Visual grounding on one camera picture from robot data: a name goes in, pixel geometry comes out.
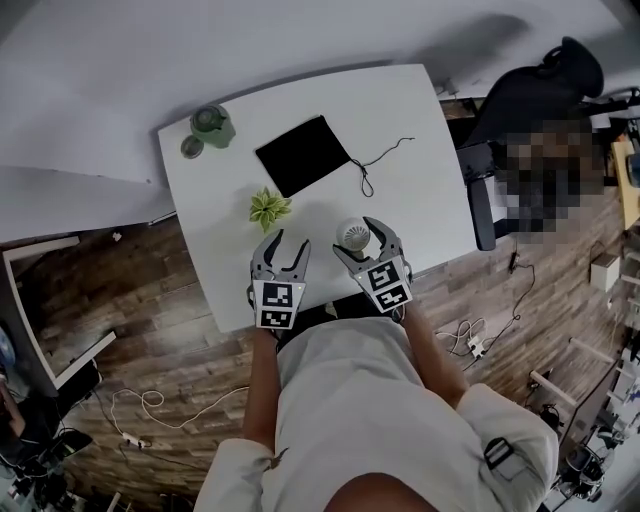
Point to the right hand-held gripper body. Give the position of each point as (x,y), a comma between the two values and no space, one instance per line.
(385,285)

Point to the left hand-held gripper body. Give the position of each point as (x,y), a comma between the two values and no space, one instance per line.
(277,305)

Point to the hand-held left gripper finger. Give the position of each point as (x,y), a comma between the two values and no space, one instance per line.
(300,265)
(261,259)

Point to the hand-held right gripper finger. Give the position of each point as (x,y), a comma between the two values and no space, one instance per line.
(356,265)
(392,245)

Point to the small white round fan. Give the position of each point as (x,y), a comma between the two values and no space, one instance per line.
(352,234)

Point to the person's right forearm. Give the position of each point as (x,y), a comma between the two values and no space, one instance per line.
(435,362)

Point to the person's left forearm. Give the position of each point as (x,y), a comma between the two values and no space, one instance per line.
(260,395)

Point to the person's legs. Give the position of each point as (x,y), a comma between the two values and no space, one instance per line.
(350,310)

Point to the small green potted plant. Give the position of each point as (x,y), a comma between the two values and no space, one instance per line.
(270,206)

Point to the white power strip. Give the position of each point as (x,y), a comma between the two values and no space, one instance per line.
(477,346)
(135,440)

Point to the person's white shirt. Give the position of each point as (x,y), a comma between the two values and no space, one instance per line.
(360,400)

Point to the round grey bottle lid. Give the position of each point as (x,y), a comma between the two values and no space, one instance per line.
(191,147)

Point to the green bottle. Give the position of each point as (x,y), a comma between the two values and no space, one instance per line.
(212,126)

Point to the small white scrap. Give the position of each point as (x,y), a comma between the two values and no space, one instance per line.
(118,235)

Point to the black office chair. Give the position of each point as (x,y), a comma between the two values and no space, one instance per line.
(525,95)

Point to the white box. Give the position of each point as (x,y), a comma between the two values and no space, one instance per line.
(605,272)

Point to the yellow wooden table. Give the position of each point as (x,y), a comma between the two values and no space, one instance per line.
(629,190)

